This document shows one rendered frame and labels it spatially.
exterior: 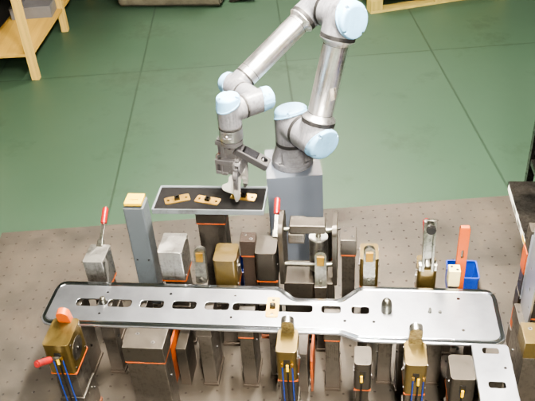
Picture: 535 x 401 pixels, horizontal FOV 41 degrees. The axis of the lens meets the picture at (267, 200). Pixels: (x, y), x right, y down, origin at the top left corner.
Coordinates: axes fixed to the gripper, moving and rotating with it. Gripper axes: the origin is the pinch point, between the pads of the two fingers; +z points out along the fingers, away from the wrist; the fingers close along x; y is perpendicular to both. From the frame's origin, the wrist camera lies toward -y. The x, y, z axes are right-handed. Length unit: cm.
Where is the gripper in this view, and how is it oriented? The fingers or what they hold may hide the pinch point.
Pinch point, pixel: (243, 192)
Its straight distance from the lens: 238.5
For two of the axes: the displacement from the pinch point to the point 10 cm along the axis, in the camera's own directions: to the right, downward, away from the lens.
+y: -9.5, -1.2, 2.7
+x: -2.9, 5.7, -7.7
